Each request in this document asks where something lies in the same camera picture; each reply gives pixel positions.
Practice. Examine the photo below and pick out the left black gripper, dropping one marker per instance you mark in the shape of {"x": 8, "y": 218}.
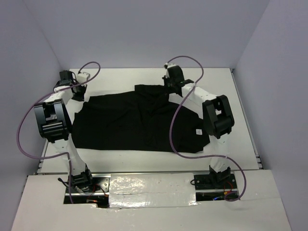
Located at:
{"x": 82, "y": 97}

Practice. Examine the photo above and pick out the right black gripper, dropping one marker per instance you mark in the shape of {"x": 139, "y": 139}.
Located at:
{"x": 166, "y": 79}

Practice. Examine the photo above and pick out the black long sleeve shirt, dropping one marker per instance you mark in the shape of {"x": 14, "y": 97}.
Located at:
{"x": 143, "y": 119}

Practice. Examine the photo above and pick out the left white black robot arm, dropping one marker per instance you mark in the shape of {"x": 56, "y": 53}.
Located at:
{"x": 55, "y": 125}

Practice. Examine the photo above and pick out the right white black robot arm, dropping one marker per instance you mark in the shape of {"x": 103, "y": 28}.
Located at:
{"x": 218, "y": 118}

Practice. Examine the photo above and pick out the shiny silver tape sheet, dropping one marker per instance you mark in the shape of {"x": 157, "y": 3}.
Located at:
{"x": 151, "y": 190}

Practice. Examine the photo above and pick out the white foam front board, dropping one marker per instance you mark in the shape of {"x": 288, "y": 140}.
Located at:
{"x": 42, "y": 208}

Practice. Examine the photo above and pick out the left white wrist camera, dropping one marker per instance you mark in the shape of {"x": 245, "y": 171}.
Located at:
{"x": 82, "y": 77}

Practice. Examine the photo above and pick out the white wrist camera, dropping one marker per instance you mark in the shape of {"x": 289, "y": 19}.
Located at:
{"x": 169, "y": 65}
{"x": 82, "y": 77}

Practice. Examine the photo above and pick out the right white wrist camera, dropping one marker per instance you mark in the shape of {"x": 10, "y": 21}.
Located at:
{"x": 169, "y": 65}

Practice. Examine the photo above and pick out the left aluminium table rail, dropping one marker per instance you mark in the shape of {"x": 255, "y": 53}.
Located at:
{"x": 53, "y": 166}

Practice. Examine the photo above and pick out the aluminium table rail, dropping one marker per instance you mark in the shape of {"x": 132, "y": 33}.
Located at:
{"x": 53, "y": 166}
{"x": 259, "y": 161}

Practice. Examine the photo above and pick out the right aluminium table rail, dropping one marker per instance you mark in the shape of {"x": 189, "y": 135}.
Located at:
{"x": 259, "y": 161}

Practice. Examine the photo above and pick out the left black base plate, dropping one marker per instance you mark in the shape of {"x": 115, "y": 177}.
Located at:
{"x": 101, "y": 184}

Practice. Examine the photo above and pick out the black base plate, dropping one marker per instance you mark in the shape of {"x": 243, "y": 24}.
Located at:
{"x": 207, "y": 180}
{"x": 101, "y": 184}

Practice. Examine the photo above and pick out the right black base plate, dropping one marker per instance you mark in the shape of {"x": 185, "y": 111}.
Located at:
{"x": 207, "y": 180}

